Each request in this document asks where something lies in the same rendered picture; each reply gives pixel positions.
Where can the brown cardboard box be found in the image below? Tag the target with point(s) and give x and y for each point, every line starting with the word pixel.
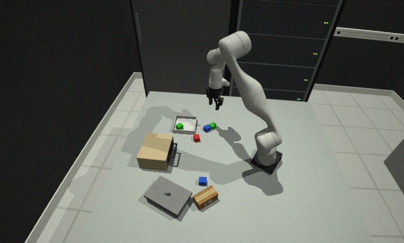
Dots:
pixel 205 197

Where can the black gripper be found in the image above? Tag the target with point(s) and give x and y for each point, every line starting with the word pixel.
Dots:
pixel 215 94

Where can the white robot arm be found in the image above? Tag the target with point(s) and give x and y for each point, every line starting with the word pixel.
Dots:
pixel 230 49

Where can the green block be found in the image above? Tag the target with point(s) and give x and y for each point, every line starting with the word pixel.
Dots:
pixel 179 126
pixel 212 125

